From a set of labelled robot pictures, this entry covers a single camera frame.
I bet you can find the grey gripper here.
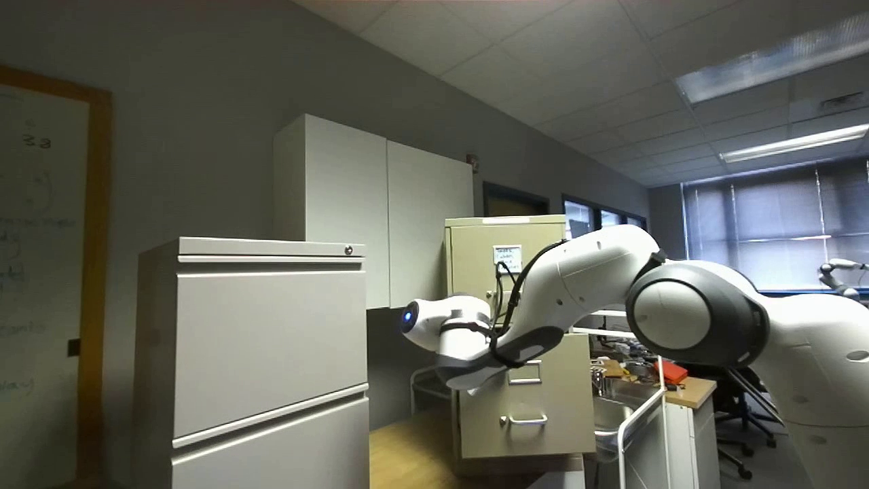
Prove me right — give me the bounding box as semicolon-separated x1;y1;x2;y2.
433;353;511;398

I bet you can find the beige file cabinet bottom drawer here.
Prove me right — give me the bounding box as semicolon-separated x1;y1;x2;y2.
456;378;574;463

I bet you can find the silver upper drawer label holder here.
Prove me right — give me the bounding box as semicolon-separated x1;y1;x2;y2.
505;363;545;390

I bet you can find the white paper cabinet label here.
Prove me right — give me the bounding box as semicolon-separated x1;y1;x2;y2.
492;242;526;277

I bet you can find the grey lateral filing cabinet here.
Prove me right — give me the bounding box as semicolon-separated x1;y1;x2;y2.
132;234;372;489

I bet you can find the light grey two-door cabinet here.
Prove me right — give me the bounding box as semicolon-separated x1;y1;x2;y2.
268;113;477;312

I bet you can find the clutter of small items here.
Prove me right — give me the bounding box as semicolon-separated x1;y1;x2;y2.
591;353;664;402

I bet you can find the dark doorway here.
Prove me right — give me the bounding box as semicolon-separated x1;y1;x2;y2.
479;181;550;220

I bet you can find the dark interior window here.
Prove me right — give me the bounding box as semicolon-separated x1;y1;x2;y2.
560;196;652;242

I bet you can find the white cart with wooden top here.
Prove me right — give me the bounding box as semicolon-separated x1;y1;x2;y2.
591;356;724;489

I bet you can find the black office chair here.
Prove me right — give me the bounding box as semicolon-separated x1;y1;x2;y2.
710;363;781;485

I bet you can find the window with blinds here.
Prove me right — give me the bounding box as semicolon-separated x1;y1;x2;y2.
682;158;869;293

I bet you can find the narrow ceiling light strip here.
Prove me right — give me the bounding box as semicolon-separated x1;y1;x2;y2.
717;124;869;170

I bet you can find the wide ceiling light panel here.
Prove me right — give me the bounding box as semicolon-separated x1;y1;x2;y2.
672;11;869;110

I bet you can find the wood-framed whiteboard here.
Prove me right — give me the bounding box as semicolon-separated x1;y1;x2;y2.
0;62;117;489

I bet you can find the silver bottom drawer handle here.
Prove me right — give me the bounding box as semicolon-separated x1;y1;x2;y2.
496;412;550;433

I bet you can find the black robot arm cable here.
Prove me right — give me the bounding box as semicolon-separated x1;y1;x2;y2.
489;238;570;371

